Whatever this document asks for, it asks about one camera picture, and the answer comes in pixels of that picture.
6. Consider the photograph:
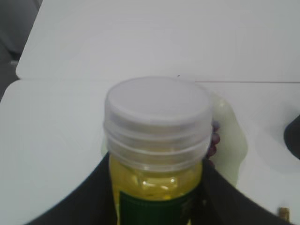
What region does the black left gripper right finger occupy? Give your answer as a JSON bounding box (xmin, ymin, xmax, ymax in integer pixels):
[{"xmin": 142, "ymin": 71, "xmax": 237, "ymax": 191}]
[{"xmin": 191, "ymin": 158, "xmax": 294, "ymax": 225}]

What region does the black mesh pen holder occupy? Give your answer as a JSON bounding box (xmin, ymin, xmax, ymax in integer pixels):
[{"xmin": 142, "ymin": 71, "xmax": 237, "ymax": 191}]
[{"xmin": 284, "ymin": 116, "xmax": 300, "ymax": 159}]

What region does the gold marker pen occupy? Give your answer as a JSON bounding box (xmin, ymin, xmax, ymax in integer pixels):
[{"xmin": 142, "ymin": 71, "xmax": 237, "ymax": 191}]
[{"xmin": 278, "ymin": 207, "xmax": 290, "ymax": 223}]

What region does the pale green wavy plate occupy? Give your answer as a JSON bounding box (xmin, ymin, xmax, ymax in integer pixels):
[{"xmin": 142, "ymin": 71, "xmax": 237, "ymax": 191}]
[{"xmin": 210, "ymin": 92, "xmax": 248, "ymax": 187}]

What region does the purple grape bunch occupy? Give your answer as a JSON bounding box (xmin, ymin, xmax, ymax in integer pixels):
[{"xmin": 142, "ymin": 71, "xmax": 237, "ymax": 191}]
[{"xmin": 206, "ymin": 120, "xmax": 220, "ymax": 167}]

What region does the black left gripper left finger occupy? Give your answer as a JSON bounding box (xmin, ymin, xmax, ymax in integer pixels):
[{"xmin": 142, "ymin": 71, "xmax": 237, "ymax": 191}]
[{"xmin": 28, "ymin": 153, "xmax": 117, "ymax": 225}]

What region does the yellow tea bottle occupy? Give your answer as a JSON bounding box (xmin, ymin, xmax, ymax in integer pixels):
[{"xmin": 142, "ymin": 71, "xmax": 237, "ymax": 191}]
[{"xmin": 104, "ymin": 76, "xmax": 213, "ymax": 225}]

